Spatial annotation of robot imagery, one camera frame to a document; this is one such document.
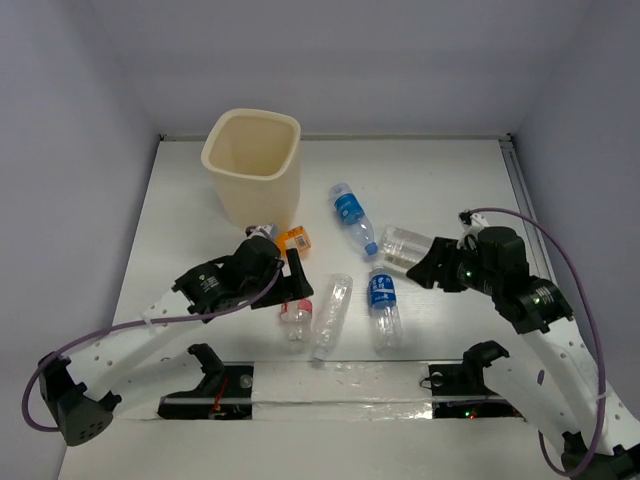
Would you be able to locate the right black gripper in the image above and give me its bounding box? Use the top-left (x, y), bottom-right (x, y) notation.
top-left (405, 236), bottom-right (501, 296)

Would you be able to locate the red cap red label bottle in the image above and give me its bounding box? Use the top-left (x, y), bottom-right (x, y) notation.
top-left (280, 298), bottom-right (313, 353)

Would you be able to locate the clear crushed label-free bottle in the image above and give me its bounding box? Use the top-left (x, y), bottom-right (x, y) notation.
top-left (311, 274), bottom-right (353, 362)

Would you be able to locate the small orange juice bottle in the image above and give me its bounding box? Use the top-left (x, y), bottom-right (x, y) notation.
top-left (275, 226), bottom-right (311, 260)

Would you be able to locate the blue label bottle white cap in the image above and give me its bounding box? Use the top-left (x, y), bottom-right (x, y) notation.
top-left (367, 265), bottom-right (402, 354)

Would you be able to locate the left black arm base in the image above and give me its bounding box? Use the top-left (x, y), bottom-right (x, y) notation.
top-left (157, 343), bottom-right (254, 420)

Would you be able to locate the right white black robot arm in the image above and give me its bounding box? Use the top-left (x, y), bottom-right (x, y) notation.
top-left (406, 226), bottom-right (639, 479)

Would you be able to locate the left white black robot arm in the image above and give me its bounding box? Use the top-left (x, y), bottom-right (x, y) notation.
top-left (21, 229), bottom-right (314, 447)

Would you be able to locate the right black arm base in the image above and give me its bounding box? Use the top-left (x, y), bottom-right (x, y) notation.
top-left (419, 341), bottom-right (522, 420)

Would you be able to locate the cream plastic waste bin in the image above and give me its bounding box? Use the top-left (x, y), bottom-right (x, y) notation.
top-left (201, 108), bottom-right (301, 230)

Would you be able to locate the large clear square bottle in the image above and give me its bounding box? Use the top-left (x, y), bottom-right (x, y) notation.
top-left (378, 225), bottom-right (433, 273)

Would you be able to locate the shiny tape strip front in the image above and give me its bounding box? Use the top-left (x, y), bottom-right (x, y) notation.
top-left (251, 361), bottom-right (433, 421)

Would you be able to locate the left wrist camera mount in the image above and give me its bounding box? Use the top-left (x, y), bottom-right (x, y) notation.
top-left (245, 223), bottom-right (279, 242)

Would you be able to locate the aluminium rail right edge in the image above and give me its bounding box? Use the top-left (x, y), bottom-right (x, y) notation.
top-left (498, 134), bottom-right (556, 282)

